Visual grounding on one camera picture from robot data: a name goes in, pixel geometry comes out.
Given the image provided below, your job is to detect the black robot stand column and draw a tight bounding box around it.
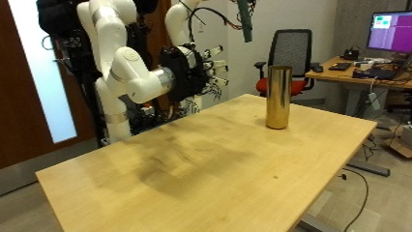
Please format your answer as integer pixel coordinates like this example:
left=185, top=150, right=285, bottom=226
left=56, top=33, right=106, bottom=148

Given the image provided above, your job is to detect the black jacket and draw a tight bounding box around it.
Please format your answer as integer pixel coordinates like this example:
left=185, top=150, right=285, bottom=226
left=36, top=0, right=88, bottom=37

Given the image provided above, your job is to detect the grey table foot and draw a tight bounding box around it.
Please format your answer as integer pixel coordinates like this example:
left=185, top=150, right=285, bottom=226
left=345, top=159, right=392, bottom=178

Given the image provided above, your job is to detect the artificial flower bouquet green handle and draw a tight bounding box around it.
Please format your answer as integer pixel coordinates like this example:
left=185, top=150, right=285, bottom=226
left=236, top=0, right=254, bottom=44

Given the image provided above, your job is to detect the computer monitor purple screen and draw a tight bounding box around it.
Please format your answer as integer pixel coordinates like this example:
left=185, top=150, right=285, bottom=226
left=365, top=11, right=412, bottom=54

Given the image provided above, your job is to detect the black desk phone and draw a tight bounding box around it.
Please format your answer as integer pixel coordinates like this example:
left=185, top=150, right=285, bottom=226
left=342, top=47, right=360, bottom=61

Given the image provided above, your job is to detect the wooden office desk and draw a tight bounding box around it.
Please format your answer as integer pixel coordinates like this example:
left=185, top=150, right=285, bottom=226
left=305, top=56, right=412, bottom=118

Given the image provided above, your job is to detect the black mesh red-seat office chair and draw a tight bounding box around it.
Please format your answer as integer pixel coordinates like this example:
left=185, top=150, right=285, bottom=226
left=253, top=28, right=320, bottom=98

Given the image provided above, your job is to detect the black floor cable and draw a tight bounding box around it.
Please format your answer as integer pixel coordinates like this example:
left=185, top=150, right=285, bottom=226
left=341, top=167, right=370, bottom=232

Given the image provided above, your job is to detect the dark laptop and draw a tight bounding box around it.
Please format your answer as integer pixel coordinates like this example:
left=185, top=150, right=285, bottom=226
left=352, top=55, right=412, bottom=81

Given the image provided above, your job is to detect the white power adapter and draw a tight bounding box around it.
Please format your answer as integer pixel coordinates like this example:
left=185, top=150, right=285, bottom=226
left=366, top=92, right=382, bottom=111

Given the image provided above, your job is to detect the cardboard box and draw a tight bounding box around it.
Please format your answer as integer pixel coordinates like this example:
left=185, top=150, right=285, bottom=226
left=384, top=125, right=412, bottom=159

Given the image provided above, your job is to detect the red emergency stop button box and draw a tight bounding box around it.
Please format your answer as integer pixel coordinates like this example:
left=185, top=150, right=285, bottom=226
left=140, top=103, right=156, bottom=116

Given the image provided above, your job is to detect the black keyboard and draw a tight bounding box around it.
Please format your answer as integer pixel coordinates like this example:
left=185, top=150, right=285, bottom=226
left=326, top=62, right=353, bottom=72

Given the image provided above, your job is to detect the gold cylindrical vase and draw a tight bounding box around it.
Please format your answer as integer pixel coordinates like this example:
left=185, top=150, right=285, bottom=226
left=265, top=65, right=293, bottom=131

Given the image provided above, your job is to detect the metal door handle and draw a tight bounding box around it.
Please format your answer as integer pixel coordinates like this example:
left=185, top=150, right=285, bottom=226
left=40, top=36, right=56, bottom=51

